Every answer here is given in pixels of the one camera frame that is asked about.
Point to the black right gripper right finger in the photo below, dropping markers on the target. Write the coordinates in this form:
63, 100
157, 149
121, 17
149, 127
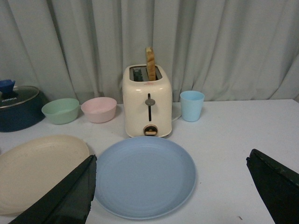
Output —
277, 185

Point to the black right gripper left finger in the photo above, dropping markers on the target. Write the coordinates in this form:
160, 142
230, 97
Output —
69, 202

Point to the beige plastic plate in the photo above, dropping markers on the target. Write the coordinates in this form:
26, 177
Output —
32, 169

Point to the blue plastic plate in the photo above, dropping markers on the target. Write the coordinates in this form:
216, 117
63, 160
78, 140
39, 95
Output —
144, 177

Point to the green plastic bowl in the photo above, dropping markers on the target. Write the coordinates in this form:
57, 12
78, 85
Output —
61, 111

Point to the pink plastic bowl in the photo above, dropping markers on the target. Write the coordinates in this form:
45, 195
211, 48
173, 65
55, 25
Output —
99, 110

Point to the dark blue saucepan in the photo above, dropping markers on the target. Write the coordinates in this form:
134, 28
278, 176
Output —
22, 116

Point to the light blue plastic cup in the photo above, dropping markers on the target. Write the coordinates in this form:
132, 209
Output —
191, 105

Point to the glass pot lid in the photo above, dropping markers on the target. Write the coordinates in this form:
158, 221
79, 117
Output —
11, 95

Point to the cream two-slot toaster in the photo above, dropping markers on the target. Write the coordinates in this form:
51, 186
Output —
147, 104

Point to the grey-green curtain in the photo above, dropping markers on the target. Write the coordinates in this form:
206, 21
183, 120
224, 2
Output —
226, 49

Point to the toast bread slice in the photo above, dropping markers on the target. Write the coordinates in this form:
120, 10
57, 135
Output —
150, 63

